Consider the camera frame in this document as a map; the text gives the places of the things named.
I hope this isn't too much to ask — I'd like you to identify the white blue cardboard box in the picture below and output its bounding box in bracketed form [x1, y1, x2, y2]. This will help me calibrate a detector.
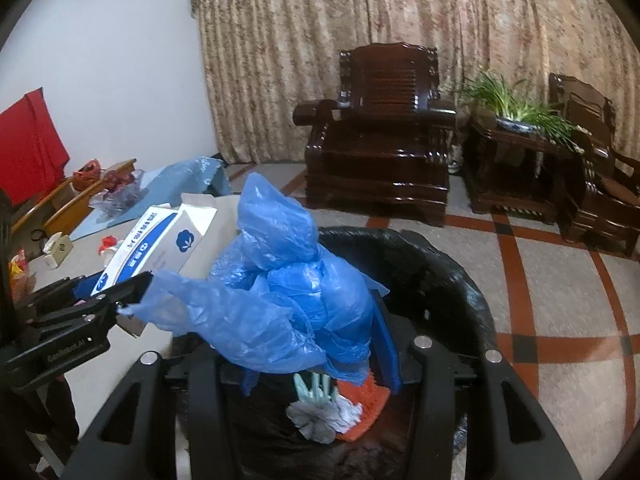
[93, 194, 240, 328]

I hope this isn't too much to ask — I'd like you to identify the blue plastic bag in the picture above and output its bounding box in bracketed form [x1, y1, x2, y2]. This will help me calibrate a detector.
[122, 174, 388, 385]

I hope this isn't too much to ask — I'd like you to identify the white tissue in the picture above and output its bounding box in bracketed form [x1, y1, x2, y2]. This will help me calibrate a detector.
[285, 394, 362, 444]

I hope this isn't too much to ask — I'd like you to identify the black trash bin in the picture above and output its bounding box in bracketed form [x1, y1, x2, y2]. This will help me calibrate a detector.
[169, 225, 501, 480]

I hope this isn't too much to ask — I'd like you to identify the red yellow snack bag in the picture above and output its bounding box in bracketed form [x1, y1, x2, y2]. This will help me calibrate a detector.
[9, 248, 35, 304]

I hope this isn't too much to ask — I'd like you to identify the small beige tissue box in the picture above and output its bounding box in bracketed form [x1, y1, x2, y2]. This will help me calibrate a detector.
[42, 232, 74, 269]

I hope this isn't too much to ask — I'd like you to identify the red white small wrapper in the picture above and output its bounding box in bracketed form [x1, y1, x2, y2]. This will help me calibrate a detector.
[98, 235, 122, 268]

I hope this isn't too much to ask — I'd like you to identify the wooden bench backrest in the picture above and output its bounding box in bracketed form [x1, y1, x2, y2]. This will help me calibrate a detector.
[11, 158, 137, 236]

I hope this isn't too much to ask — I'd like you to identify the clear bag of red fruit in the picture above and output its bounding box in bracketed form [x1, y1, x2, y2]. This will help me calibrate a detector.
[89, 169, 145, 218]

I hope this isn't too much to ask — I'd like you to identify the orange red bag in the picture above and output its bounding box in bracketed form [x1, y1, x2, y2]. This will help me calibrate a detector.
[72, 159, 102, 193]

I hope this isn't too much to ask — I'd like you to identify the blue table cloth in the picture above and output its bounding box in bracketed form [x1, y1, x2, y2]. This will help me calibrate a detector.
[70, 156, 232, 242]

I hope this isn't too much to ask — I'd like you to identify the red cloth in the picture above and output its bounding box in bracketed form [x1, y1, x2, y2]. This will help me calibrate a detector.
[0, 88, 70, 206]

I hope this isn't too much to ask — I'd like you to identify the dark wooden armchair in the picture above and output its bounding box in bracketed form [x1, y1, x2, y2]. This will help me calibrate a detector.
[548, 74, 639, 257]
[292, 42, 457, 226]

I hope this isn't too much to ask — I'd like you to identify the dark wooden side table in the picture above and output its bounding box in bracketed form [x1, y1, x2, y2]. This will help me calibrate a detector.
[462, 112, 574, 224]

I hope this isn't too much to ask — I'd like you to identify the beige patterned curtain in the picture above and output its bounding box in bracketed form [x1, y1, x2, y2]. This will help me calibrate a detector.
[186, 0, 640, 165]

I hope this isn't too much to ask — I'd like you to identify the green potted plant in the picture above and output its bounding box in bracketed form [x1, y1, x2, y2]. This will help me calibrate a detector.
[454, 70, 585, 155]

